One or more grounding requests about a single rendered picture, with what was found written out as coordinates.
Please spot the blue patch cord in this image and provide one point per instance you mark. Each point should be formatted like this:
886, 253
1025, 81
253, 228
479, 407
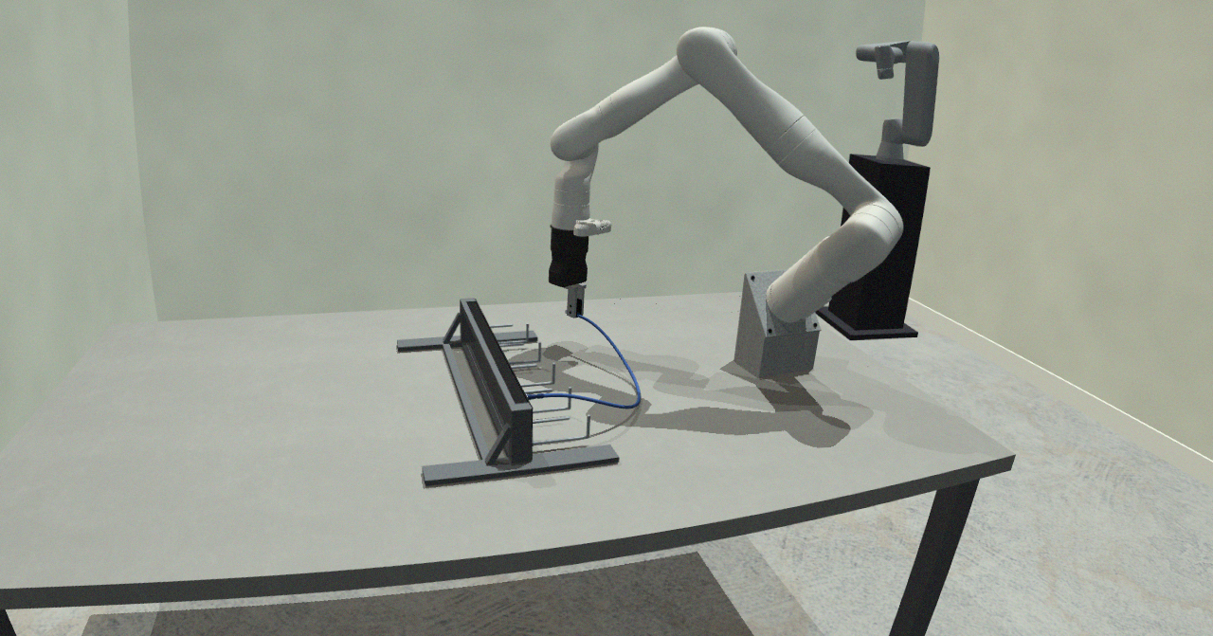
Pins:
541, 395

